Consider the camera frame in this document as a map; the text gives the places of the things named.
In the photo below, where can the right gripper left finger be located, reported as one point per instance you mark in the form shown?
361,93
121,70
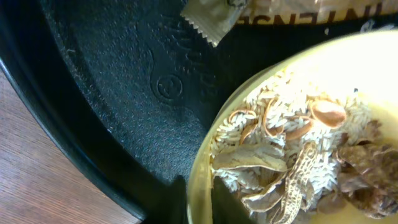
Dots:
172,208

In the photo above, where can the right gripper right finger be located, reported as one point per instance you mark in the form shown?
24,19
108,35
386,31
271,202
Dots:
226,209

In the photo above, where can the food scraps with rice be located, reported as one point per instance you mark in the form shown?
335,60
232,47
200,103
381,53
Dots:
296,150

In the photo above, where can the gold snack wrapper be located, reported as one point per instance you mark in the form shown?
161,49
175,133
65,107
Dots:
213,19

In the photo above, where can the yellow bowl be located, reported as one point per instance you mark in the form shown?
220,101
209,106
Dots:
360,61

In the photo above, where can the round black tray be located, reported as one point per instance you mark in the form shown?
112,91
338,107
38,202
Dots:
128,89

